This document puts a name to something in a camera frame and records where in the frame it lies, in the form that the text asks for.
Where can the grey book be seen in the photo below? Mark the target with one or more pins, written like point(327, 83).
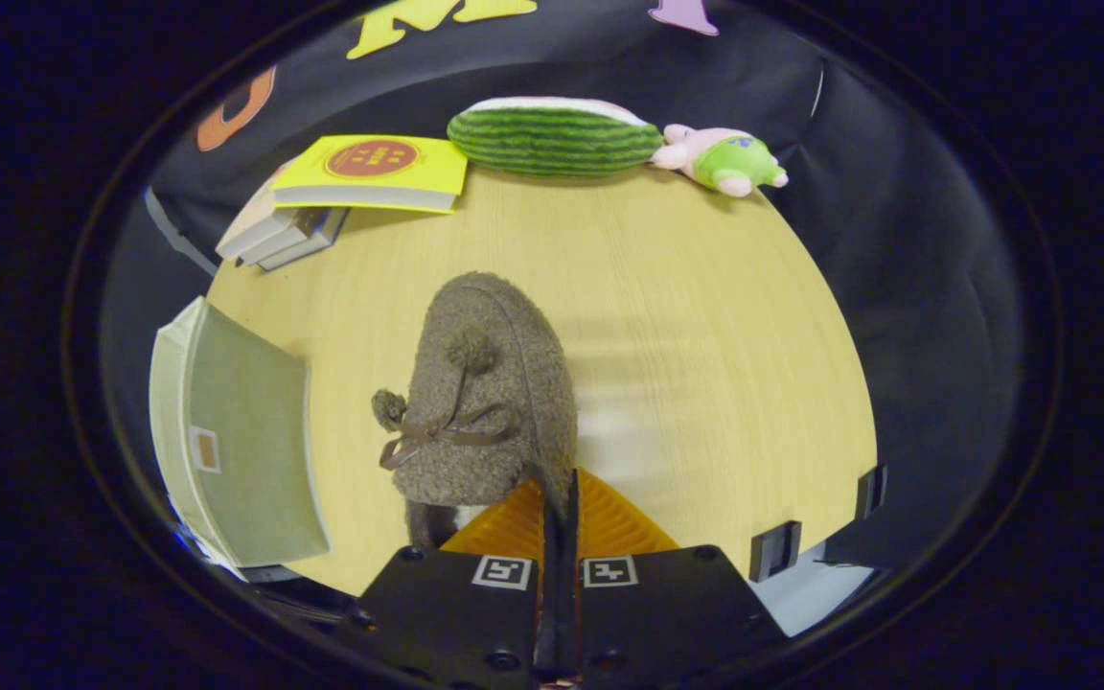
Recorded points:
point(279, 241)

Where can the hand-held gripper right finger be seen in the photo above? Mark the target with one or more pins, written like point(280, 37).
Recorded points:
point(672, 623)

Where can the grey-green fabric storage box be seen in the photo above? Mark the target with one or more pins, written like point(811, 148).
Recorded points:
point(245, 431)

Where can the beige cover book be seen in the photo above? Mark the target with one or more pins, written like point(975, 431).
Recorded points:
point(250, 225)

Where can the yellow book with red circle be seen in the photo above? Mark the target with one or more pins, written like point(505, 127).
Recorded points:
point(375, 163)

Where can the black table edge clamp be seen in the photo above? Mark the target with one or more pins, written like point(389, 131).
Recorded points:
point(870, 492)
point(774, 551)

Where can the black backdrop cloth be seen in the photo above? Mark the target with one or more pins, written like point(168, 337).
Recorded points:
point(897, 287)

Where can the blue spine book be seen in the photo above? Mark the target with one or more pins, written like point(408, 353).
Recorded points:
point(317, 244)

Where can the brown fuzzy slipper shoe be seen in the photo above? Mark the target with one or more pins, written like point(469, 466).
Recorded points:
point(494, 383)

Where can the watermelon slice plush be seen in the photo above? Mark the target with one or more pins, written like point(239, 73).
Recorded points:
point(552, 139)

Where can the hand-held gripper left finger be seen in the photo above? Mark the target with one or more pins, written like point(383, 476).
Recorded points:
point(451, 623)

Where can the pink and green plush toy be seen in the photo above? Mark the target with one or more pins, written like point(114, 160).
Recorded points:
point(729, 163)

